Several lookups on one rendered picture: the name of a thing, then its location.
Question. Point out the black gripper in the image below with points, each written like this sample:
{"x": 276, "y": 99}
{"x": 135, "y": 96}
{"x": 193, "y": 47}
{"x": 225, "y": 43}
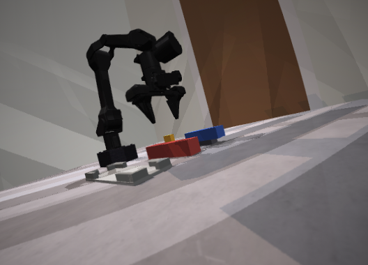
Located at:
{"x": 140, "y": 94}

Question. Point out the red rectangular block with two sockets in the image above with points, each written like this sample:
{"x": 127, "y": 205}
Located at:
{"x": 174, "y": 149}

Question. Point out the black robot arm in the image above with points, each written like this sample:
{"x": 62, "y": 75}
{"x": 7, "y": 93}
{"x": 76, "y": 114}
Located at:
{"x": 154, "y": 51}

